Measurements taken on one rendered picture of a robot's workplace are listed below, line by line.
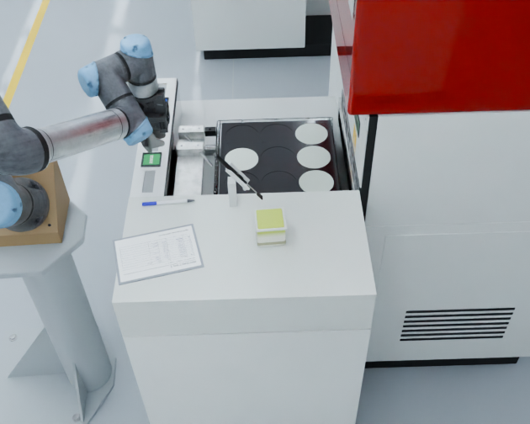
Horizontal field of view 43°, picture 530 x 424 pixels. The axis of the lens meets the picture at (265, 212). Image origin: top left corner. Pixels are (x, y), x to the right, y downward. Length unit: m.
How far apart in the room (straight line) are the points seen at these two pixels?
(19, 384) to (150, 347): 1.04
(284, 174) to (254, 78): 1.96
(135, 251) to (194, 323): 0.23
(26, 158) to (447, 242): 1.22
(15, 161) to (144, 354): 0.67
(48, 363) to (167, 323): 1.03
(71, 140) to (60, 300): 0.81
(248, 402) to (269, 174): 0.66
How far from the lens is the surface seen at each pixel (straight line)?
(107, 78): 1.69
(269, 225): 1.66
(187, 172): 2.04
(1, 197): 1.77
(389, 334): 2.41
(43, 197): 1.94
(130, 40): 1.73
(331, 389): 1.99
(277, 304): 1.63
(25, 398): 2.71
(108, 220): 3.17
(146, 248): 1.73
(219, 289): 1.63
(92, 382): 2.60
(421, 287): 2.21
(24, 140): 1.41
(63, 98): 3.94
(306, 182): 1.96
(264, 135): 2.11
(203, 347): 1.79
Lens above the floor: 2.26
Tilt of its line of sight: 47 degrees down
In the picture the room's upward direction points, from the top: 2 degrees counter-clockwise
